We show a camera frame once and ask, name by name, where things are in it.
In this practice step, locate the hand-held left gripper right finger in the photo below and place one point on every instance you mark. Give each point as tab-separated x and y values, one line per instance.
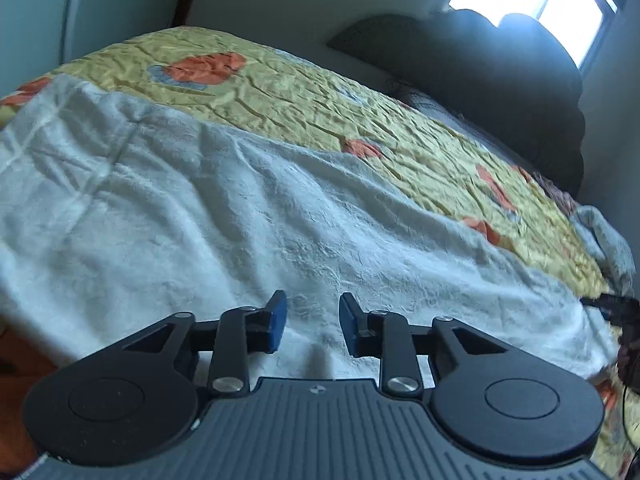
352	325

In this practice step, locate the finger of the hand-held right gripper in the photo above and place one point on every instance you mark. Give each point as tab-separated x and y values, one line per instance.
612	305

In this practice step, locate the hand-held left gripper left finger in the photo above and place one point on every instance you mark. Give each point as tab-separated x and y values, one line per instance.
276	325

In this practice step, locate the white textured pants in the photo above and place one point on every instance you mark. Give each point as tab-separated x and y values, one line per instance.
200	240

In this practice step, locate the person's right hand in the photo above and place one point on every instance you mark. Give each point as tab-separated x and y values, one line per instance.
631	352

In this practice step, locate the white crumpled cloth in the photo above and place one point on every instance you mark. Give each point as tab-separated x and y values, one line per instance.
607	245

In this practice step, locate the brown cloth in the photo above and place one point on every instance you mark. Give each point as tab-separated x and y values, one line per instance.
555	190

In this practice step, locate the yellow printed blanket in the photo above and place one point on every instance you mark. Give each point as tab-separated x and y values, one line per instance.
400	160

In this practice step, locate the dark padded headboard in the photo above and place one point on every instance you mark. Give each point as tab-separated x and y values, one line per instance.
490	75

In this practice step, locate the pale green wardrobe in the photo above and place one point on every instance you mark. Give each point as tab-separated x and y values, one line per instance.
40	15

